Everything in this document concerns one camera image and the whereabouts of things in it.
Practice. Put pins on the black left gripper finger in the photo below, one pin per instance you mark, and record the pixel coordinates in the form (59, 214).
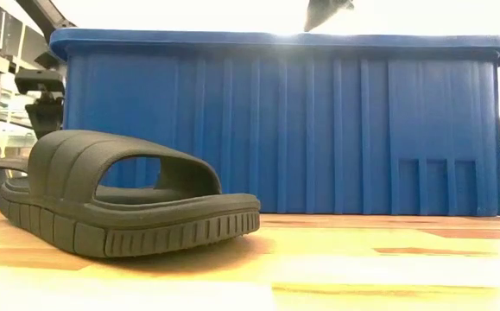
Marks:
(44, 118)

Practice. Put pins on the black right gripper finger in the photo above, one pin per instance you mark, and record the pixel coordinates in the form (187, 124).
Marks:
(323, 10)

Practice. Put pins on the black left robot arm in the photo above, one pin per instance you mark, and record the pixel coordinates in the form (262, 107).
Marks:
(46, 13)

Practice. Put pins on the blue plastic bin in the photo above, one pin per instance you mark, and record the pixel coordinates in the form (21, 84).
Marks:
(275, 129)

